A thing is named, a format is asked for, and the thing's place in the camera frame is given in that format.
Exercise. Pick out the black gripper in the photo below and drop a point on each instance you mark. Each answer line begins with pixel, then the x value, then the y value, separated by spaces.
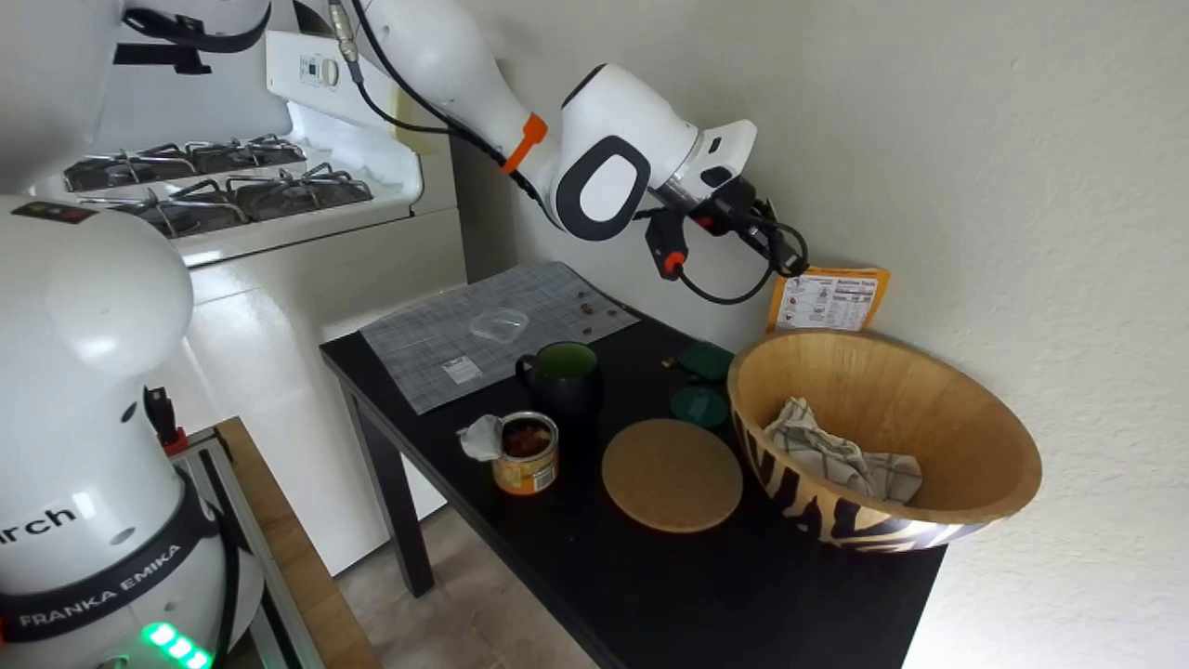
pixel 732 213

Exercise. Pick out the orange packet with white label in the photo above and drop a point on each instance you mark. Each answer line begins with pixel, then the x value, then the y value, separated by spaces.
pixel 836 298

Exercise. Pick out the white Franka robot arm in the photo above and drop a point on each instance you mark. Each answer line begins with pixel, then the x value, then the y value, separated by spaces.
pixel 74 374

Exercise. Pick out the small green bowl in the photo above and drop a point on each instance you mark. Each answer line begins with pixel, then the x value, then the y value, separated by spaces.
pixel 704 363
pixel 697 405

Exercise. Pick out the wooden bowl with zebra pattern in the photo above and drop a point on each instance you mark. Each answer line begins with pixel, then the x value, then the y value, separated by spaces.
pixel 910 411

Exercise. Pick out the crumpled grey paper packet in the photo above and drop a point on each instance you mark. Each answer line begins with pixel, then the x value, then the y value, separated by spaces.
pixel 829 452

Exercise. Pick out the round cork coaster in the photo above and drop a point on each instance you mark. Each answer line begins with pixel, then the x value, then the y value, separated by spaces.
pixel 669 477

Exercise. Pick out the dark green mug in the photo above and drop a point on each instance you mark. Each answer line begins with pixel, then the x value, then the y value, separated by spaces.
pixel 562 376

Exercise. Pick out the grey woven placemat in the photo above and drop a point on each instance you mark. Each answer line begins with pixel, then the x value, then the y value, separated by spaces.
pixel 495 326

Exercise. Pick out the open tin can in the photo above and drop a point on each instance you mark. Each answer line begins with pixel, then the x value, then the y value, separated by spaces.
pixel 526 459

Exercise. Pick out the black table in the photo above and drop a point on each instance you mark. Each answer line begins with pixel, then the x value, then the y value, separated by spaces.
pixel 691 594

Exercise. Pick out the white gas stove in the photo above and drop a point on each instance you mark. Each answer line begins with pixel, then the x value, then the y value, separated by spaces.
pixel 297 358

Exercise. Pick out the black stove grate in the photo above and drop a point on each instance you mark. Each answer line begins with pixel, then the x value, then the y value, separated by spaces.
pixel 245 199
pixel 186 162

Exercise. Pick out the black rod with red clamp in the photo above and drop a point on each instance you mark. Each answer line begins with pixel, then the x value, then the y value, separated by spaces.
pixel 161 412

